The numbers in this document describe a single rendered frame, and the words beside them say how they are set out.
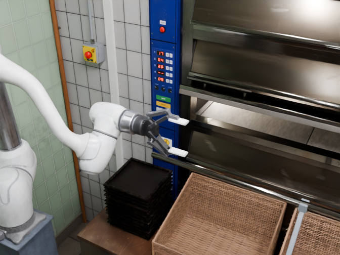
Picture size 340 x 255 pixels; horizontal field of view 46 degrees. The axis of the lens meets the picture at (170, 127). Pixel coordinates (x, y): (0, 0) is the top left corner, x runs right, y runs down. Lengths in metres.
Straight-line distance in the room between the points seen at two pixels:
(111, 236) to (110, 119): 0.97
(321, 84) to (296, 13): 0.32
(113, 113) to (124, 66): 0.76
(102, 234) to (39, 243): 0.54
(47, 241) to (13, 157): 0.41
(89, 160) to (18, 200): 0.36
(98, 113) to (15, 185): 0.44
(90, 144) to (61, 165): 1.33
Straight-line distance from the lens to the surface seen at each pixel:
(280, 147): 2.04
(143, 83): 2.23
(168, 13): 1.97
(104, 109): 1.56
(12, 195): 1.71
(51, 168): 2.76
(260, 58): 1.89
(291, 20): 1.78
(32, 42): 2.39
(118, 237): 2.32
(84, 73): 2.47
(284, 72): 1.87
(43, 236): 1.90
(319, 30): 1.76
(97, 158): 1.53
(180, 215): 2.33
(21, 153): 1.84
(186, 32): 1.98
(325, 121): 1.75
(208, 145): 2.20
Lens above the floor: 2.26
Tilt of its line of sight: 31 degrees down
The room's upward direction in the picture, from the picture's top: straight up
